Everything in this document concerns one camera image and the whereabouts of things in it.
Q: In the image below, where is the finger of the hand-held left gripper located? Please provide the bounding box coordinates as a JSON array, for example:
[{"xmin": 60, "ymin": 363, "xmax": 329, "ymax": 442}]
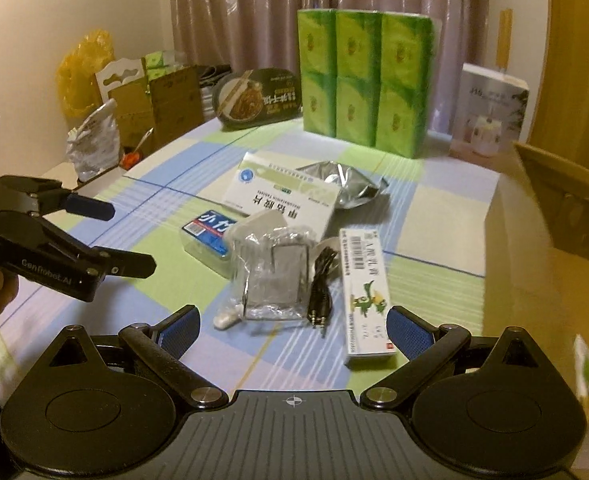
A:
[
  {"xmin": 27, "ymin": 216, "xmax": 156, "ymax": 304},
  {"xmin": 0, "ymin": 175, "xmax": 116, "ymax": 222}
]

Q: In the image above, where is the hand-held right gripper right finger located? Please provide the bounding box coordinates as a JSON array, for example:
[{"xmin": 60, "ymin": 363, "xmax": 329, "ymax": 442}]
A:
[{"xmin": 360, "ymin": 305, "xmax": 550, "ymax": 410}]

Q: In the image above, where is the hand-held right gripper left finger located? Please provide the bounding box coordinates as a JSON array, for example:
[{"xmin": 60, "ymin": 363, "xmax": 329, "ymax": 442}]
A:
[{"xmin": 39, "ymin": 305, "xmax": 230, "ymax": 410}]

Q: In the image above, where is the green white ointment box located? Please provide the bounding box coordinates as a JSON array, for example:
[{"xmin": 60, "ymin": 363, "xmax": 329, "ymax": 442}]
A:
[{"xmin": 339, "ymin": 227, "xmax": 398, "ymax": 367}]

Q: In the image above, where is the black audio cable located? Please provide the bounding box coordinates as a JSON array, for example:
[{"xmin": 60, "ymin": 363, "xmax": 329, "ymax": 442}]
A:
[{"xmin": 306, "ymin": 247, "xmax": 338, "ymax": 337}]

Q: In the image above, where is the clear box with blue label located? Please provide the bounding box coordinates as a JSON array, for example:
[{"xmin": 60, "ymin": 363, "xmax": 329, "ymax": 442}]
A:
[{"xmin": 181, "ymin": 207, "xmax": 249, "ymax": 277}]

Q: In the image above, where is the clear bag with grey item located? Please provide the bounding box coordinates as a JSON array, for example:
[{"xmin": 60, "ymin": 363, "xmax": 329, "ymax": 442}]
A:
[{"xmin": 228, "ymin": 211, "xmax": 321, "ymax": 322}]

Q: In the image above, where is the large brown cardboard box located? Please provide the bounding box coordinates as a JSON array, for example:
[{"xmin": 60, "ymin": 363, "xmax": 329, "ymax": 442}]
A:
[{"xmin": 483, "ymin": 141, "xmax": 589, "ymax": 413}]

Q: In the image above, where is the crumpled white bag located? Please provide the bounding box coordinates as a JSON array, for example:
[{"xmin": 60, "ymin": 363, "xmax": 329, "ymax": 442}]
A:
[{"xmin": 66, "ymin": 99, "xmax": 121, "ymax": 182}]

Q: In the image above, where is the brown cardboard carton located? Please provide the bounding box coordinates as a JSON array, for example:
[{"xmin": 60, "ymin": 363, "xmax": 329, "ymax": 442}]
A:
[{"xmin": 109, "ymin": 66, "xmax": 206, "ymax": 153}]

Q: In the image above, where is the yellow plastic bag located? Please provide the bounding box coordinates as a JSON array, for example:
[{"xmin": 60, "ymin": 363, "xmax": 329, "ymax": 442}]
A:
[{"xmin": 56, "ymin": 30, "xmax": 116, "ymax": 119}]

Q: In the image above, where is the white die-cut carton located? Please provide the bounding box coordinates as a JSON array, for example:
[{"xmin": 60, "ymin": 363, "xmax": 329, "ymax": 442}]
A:
[{"xmin": 95, "ymin": 57, "xmax": 148, "ymax": 107}]

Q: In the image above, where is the silver foil bag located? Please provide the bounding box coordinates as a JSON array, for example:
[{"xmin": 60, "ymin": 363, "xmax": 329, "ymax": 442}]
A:
[{"xmin": 294, "ymin": 160, "xmax": 391, "ymax": 211}]

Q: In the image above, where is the small green tissue pack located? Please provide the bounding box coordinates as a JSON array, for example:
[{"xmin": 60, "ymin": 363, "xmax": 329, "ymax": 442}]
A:
[{"xmin": 144, "ymin": 51, "xmax": 188, "ymax": 81}]

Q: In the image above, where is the white green medicine box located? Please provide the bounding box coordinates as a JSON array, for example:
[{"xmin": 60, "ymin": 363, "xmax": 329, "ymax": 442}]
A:
[{"xmin": 221, "ymin": 152, "xmax": 343, "ymax": 242}]

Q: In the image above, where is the dark instant noodle bowl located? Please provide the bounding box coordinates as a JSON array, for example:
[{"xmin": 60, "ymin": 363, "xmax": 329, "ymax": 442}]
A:
[{"xmin": 211, "ymin": 67, "xmax": 305, "ymax": 132}]

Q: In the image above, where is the white humidifier box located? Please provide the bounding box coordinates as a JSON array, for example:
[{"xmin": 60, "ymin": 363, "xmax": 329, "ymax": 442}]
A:
[{"xmin": 448, "ymin": 62, "xmax": 531, "ymax": 162}]

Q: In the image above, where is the pinkish brown curtain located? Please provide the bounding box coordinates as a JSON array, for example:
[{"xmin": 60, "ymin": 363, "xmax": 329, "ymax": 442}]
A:
[{"xmin": 167, "ymin": 0, "xmax": 525, "ymax": 126}]

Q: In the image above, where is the green tissue multipack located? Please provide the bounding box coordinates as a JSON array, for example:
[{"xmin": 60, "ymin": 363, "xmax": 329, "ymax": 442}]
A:
[{"xmin": 297, "ymin": 8, "xmax": 443, "ymax": 159}]

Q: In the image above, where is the wooden door panel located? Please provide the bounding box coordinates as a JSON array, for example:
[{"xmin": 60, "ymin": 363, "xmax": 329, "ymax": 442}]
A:
[{"xmin": 524, "ymin": 0, "xmax": 589, "ymax": 173}]

